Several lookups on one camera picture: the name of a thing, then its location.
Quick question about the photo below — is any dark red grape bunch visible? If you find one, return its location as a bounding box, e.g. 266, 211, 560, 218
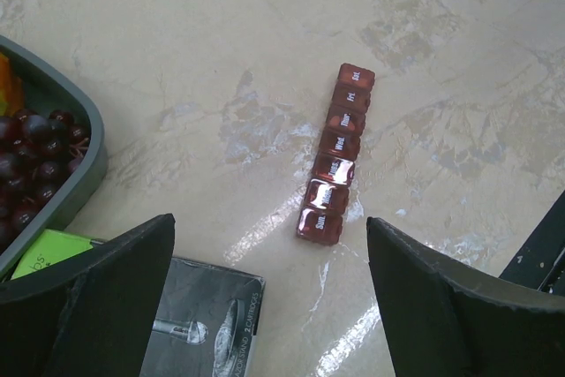
1, 109, 91, 251

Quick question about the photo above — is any black razor stand box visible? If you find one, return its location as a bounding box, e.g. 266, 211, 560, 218
140, 257, 265, 377

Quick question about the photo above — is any green small box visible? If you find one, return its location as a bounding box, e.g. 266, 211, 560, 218
11, 230, 103, 280

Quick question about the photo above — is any dark grey fruit tray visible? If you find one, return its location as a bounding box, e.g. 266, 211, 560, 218
1, 36, 108, 280

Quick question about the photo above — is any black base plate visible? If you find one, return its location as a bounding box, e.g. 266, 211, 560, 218
500, 192, 565, 296

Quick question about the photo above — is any red weekly pill organizer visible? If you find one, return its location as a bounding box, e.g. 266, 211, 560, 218
297, 63, 375, 245

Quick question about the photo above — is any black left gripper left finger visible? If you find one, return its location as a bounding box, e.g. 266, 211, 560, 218
1, 214, 175, 376

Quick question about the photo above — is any orange spiky fruit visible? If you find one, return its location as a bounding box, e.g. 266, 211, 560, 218
0, 54, 25, 117

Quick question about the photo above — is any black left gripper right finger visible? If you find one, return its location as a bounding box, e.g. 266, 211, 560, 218
366, 217, 564, 376

